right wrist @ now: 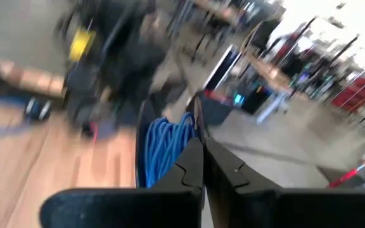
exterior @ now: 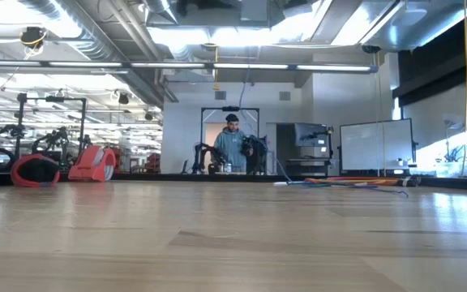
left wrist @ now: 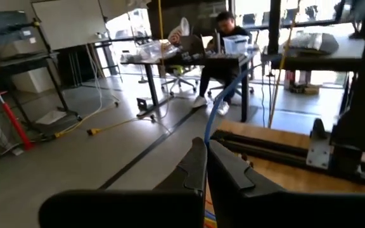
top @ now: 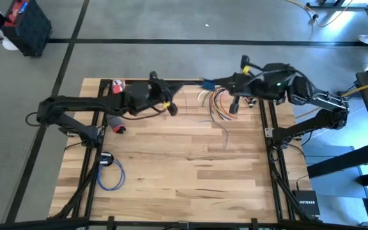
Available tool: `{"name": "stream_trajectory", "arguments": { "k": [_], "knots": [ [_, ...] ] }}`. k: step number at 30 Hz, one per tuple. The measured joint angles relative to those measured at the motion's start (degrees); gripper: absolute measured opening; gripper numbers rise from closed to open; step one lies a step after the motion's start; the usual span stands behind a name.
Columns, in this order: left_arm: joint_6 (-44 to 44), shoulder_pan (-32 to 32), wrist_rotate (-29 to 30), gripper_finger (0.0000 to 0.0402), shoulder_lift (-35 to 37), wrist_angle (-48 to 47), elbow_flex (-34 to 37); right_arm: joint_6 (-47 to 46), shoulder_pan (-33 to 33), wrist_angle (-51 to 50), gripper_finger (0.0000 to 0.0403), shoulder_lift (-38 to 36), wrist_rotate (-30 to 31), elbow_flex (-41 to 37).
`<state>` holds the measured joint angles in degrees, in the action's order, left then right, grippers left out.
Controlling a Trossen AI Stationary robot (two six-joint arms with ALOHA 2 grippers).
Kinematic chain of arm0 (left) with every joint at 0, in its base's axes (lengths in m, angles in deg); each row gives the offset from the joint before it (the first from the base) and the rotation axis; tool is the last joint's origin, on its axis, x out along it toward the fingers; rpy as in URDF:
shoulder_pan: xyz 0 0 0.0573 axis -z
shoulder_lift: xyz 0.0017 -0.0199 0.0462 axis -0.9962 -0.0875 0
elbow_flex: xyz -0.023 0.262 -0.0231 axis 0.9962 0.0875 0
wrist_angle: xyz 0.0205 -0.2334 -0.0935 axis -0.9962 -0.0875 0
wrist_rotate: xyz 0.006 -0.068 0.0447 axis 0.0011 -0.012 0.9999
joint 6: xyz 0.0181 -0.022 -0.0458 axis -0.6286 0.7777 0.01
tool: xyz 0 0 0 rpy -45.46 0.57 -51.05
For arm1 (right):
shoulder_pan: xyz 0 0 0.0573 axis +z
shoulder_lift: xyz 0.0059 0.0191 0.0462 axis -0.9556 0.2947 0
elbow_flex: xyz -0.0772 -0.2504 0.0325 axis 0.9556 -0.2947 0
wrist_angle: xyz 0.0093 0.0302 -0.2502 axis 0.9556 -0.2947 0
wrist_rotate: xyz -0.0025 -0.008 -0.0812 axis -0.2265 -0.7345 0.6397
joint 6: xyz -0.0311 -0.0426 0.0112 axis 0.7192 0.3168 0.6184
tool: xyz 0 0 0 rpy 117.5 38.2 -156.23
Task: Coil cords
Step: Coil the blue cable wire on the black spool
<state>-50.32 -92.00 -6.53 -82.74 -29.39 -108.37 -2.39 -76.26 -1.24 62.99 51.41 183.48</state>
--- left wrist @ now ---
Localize red pole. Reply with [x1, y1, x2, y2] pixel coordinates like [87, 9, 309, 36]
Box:
[0, 91, 35, 151]

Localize white bag red swirl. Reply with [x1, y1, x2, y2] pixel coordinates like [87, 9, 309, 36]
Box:
[167, 16, 191, 46]

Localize thick yellow hanging cord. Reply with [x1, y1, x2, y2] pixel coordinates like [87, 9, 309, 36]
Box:
[267, 22, 297, 129]

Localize person's white shoe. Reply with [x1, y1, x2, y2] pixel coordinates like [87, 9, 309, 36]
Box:
[192, 96, 208, 109]
[216, 100, 231, 116]

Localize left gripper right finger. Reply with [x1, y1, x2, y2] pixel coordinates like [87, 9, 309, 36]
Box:
[207, 140, 365, 228]

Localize clear plastic bin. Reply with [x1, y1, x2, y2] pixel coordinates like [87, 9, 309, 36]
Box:
[137, 39, 180, 61]
[222, 34, 250, 55]

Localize laptop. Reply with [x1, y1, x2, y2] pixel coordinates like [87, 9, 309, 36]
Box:
[180, 34, 206, 55]

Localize person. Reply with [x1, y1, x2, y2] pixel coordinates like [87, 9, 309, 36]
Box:
[191, 11, 253, 117]

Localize black office desk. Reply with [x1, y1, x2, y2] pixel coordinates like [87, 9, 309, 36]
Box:
[120, 47, 260, 124]

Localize black equipment cart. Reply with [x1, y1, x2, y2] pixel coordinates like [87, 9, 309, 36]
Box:
[0, 18, 82, 142]

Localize black aluminium table frame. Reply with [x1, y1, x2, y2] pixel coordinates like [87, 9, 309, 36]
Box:
[210, 118, 365, 190]

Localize white paper sheet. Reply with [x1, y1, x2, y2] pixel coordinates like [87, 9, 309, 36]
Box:
[35, 110, 68, 125]

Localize whiteboard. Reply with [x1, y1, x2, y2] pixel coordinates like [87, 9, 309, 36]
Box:
[31, 0, 108, 51]

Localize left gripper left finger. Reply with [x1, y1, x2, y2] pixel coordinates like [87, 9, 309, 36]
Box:
[38, 137, 208, 228]

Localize office chair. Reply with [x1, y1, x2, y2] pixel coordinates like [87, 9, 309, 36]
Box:
[160, 65, 200, 96]

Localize yellow floor extension cord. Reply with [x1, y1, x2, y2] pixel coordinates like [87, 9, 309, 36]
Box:
[54, 101, 158, 139]

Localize long thin blue cord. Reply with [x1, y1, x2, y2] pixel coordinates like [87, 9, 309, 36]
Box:
[203, 65, 256, 146]

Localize thin yellow hanging cord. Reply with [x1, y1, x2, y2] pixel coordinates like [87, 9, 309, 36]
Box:
[157, 0, 167, 70]

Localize white cords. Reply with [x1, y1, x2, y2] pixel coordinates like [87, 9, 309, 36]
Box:
[85, 43, 120, 110]

